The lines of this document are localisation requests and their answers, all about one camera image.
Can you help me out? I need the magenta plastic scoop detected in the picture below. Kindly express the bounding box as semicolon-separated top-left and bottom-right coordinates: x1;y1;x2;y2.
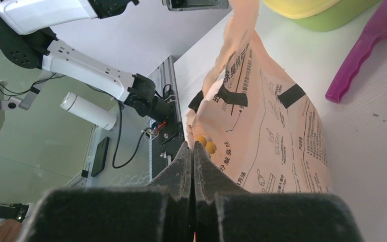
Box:
325;0;387;103

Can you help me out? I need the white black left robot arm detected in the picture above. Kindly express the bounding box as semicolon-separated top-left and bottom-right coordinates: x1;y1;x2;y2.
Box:
0;1;174;122

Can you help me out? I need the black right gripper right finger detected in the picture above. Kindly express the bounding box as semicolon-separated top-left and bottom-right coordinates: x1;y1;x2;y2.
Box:
193;142;363;241

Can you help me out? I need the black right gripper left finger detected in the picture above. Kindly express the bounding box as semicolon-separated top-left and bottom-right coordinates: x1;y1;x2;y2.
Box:
19;143;192;241

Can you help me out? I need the black smartphone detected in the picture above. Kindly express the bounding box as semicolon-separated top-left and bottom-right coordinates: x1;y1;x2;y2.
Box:
91;137;110;177

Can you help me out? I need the aluminium frame rail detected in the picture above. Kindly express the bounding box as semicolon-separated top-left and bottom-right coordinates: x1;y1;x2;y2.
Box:
148;55;182;122

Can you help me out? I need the yellow green litter box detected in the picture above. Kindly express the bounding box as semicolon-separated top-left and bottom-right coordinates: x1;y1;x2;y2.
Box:
263;0;379;32

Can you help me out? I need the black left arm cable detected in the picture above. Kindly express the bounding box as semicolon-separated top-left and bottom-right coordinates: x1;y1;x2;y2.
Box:
86;83;181;170

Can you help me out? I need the peach cat litter bag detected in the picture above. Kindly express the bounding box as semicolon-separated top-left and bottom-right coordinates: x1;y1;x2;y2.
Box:
186;1;332;194

